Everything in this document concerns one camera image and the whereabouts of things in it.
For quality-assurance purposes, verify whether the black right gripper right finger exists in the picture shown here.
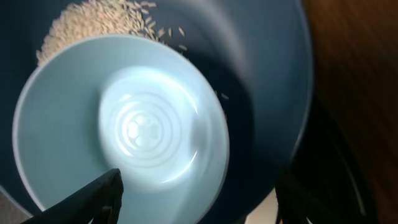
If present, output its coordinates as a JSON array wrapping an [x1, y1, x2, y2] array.
[[275, 174, 330, 224]]

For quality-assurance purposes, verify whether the dark blue bowl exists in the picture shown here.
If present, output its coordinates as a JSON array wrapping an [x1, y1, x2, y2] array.
[[1, 0, 313, 223]]

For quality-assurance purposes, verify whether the round black serving tray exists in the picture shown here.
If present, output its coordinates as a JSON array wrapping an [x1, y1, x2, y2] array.
[[242, 96, 379, 224]]

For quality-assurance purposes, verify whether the light blue small bowl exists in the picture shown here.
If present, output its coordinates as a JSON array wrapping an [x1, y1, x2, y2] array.
[[12, 35, 229, 223]]

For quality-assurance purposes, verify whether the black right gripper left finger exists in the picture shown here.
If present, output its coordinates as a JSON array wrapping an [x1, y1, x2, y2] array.
[[22, 169, 124, 224]]

